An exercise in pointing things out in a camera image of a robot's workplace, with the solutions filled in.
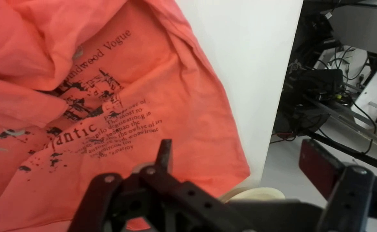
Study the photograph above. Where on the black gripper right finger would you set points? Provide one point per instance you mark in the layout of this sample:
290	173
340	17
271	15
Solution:
348	193

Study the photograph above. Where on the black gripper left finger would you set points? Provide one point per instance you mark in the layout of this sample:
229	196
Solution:
163	188

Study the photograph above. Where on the coral printed t-shirt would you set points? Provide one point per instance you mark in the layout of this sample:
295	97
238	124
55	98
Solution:
154	85

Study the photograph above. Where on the cream bowl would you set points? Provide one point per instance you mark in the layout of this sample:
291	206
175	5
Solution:
257	193

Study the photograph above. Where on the black metal frame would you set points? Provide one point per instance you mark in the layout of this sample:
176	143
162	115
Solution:
348	149

